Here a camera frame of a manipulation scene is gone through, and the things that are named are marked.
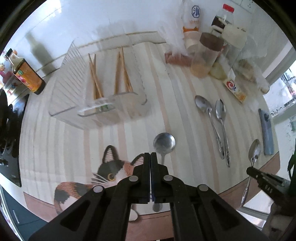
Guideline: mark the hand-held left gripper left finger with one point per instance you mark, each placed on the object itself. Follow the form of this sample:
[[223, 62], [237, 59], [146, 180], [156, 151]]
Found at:
[[145, 171]]

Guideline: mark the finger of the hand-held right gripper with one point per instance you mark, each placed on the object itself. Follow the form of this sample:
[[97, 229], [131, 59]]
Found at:
[[254, 174]]

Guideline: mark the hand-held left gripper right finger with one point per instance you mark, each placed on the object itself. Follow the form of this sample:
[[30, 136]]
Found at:
[[154, 171]]

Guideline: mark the metal spoon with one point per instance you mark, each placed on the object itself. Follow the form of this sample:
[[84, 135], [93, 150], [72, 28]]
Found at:
[[220, 110], [203, 104], [164, 142], [254, 149]]

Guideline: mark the wooden chopstick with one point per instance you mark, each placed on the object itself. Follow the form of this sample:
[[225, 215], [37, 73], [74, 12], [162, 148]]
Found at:
[[97, 88], [127, 71], [117, 74], [124, 78], [96, 76]]

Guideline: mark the clear plastic utensil container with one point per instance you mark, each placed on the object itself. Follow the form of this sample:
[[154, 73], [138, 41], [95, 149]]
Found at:
[[69, 92]]

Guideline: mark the person's right forearm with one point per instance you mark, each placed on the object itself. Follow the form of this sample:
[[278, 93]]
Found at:
[[279, 220]]

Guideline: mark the glass sliding door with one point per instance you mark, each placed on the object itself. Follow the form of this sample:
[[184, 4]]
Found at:
[[285, 99]]

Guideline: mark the yellow white small packet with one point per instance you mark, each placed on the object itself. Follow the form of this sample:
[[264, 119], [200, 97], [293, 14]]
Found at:
[[234, 90]]

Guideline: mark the striped cat print tablecloth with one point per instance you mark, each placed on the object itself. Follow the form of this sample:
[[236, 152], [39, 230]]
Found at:
[[57, 143]]

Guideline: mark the clear plastic bag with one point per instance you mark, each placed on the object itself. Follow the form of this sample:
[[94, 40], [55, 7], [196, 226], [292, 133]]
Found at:
[[252, 67]]

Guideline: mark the red brown small packet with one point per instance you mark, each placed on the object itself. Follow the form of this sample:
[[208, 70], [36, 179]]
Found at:
[[178, 59]]

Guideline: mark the brown lid seasoning jar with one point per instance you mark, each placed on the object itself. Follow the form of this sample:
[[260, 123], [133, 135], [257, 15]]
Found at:
[[207, 53]]

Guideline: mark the black cooktop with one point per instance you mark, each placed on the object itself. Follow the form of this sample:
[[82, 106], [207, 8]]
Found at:
[[11, 129]]

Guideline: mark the white lid oil dispenser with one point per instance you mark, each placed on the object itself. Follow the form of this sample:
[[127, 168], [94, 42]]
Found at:
[[233, 34]]

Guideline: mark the brown soy sauce bottle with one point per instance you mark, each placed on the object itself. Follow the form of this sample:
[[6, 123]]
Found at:
[[27, 78]]

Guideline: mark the white salt bag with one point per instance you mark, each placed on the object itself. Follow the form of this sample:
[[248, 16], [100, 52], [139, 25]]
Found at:
[[191, 20]]

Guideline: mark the red cap dark bottle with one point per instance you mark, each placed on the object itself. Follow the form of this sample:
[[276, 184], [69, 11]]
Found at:
[[222, 16]]

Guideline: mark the colourful cartoon sticker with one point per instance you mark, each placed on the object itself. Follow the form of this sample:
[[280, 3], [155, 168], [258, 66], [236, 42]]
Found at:
[[5, 76]]

